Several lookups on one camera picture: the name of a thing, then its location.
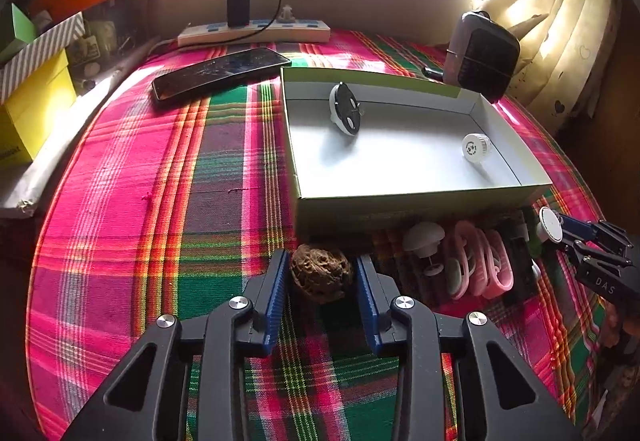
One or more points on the white power strip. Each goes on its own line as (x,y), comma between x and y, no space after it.
(300,32)

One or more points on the brown wrinkled walnut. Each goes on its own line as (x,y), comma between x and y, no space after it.
(322,273)

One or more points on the black charger plug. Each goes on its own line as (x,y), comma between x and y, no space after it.
(238,8)

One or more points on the grey striped box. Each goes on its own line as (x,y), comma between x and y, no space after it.
(45,46)

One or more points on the black smartphone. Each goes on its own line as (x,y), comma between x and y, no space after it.
(215,73)

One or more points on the grey portable heater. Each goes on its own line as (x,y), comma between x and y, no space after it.
(480,56)

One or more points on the small grey adapter plug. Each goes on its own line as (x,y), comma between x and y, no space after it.
(288,13)

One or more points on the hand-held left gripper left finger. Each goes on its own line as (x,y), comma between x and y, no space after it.
(280,291)

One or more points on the white mushroom shaped hook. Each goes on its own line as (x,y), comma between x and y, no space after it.
(422,236)

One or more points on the white ribbed cap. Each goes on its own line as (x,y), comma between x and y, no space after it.
(474,147)

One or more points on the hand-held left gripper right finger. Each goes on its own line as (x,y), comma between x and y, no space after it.
(366,291)

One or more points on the shallow cardboard box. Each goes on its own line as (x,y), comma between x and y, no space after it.
(390,161)

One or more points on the white and green spool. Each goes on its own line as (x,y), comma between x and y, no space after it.
(550,223)

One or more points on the person's right hand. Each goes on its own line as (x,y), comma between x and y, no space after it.
(614,328)

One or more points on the black and white oval gadget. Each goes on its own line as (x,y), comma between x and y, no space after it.
(345,108)

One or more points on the cream plastic hook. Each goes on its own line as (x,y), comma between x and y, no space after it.
(456,290)

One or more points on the cream heart print curtain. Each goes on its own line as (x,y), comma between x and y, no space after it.
(565,21)

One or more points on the plaid pink green tablecloth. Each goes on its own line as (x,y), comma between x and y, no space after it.
(125,221)

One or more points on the black rectangular holder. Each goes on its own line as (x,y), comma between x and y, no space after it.
(520,266)

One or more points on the pink hair clip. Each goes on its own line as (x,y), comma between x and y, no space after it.
(502,271)
(475,241)

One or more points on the yellow box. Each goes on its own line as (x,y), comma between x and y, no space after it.
(35,111)

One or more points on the small patterned tin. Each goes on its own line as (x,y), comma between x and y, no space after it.
(92,46)

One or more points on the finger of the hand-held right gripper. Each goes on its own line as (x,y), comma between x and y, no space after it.
(595,255)
(575,226)

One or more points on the green card box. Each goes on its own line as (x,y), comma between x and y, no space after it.
(20,28)

